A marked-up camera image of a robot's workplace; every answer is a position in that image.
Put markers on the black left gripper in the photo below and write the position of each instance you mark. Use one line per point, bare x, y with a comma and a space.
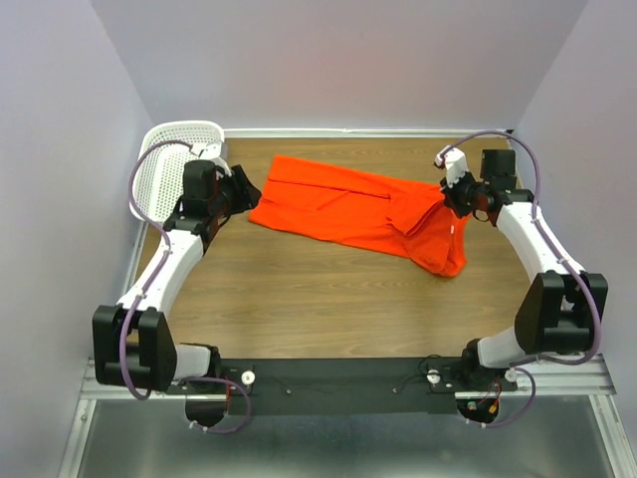
248, 196

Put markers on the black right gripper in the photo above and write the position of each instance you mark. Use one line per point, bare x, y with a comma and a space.
450, 194

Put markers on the orange t shirt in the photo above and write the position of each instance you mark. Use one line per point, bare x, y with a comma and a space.
400, 217

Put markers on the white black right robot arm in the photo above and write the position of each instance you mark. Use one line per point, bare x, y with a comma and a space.
560, 316

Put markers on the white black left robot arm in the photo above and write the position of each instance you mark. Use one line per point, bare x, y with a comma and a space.
186, 201

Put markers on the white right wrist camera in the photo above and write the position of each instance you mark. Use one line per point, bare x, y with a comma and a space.
454, 161

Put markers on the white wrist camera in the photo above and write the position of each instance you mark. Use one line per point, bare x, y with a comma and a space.
454, 161
215, 151

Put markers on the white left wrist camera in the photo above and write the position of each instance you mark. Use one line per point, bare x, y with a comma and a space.
215, 151

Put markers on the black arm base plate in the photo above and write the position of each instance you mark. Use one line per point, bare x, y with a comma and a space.
331, 386

